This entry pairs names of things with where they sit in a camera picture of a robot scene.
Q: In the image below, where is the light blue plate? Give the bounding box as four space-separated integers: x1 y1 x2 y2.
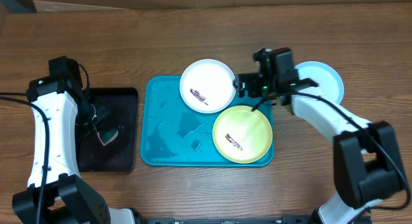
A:
295 61 344 104

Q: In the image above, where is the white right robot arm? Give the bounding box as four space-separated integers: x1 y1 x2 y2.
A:
233 48 411 224

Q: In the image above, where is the green and pink sponge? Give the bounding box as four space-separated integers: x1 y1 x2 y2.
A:
97 129 118 146

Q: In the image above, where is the black water tray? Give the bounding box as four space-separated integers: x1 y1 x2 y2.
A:
75 88 138 172

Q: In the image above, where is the white plate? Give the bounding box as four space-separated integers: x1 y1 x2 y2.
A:
180 59 236 113

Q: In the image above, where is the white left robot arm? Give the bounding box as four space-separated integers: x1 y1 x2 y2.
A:
12 56 111 223

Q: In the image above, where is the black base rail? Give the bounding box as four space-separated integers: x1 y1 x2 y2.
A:
138 215 321 224

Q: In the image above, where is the yellow green plate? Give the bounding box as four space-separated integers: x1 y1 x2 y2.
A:
212 106 273 164

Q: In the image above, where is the blue plastic tray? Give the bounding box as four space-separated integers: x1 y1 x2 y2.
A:
140 75 275 167

